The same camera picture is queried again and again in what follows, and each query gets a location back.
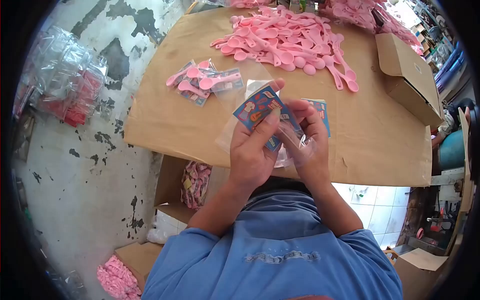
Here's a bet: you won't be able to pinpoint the person's left hand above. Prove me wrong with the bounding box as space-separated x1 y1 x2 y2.
229 79 286 188

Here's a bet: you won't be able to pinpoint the person's right hand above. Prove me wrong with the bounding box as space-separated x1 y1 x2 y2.
278 99 333 184

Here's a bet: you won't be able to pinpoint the person's right thumb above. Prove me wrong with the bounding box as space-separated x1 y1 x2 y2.
278 124 302 154

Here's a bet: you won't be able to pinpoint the person's right fingers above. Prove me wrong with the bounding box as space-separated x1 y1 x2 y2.
280 99 321 126

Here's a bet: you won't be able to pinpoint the person's left thumb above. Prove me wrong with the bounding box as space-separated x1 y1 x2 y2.
245 109 282 151

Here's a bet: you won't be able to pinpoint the blue printed card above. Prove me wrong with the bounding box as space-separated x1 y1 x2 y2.
232 85 301 152

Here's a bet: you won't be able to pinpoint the clear plastic bag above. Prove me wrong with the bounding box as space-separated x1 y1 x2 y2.
215 61 317 169

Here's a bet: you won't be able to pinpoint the stack of blue cards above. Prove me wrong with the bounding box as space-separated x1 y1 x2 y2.
302 98 332 139

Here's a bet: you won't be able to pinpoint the pile of loose pink spoons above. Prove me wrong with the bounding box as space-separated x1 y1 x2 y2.
210 4 360 93

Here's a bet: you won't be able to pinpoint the bagged pink spoon packet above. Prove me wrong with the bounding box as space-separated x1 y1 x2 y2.
166 60 197 89
176 79 211 108
186 58 219 80
198 68 244 94

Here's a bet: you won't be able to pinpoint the brown cardboard sheet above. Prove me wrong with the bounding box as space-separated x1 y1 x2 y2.
124 5 434 187

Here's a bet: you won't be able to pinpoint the heap of bagged pink spoons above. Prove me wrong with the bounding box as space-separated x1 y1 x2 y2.
322 0 424 50

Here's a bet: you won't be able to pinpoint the cardboard carton with packets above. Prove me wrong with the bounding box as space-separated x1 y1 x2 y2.
154 155 231 226

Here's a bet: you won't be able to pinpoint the open flat cardboard box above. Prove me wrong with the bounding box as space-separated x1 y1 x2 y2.
375 32 446 130

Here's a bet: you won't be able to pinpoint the person's body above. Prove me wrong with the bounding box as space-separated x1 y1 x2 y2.
142 189 404 300

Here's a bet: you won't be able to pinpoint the white plastic bag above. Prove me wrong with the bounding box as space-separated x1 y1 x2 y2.
146 211 188 245

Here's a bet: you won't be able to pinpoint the cluttered storage shelf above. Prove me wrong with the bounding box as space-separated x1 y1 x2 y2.
410 0 467 94

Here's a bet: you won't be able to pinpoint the blue barrel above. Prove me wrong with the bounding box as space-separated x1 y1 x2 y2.
438 129 466 172

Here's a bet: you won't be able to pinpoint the low cardboard carton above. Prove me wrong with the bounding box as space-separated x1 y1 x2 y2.
114 242 164 294

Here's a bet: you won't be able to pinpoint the pile of red packets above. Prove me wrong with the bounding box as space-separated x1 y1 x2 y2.
37 69 106 128

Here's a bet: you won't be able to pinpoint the cardboard box with open flap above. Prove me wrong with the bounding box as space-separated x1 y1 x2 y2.
393 247 450 300

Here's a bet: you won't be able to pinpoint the heap of pink packets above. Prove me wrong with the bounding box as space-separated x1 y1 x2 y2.
97 255 142 300

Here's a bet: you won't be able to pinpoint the pile of clear plastic bags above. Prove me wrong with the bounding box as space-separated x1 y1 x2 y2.
22 26 110 113

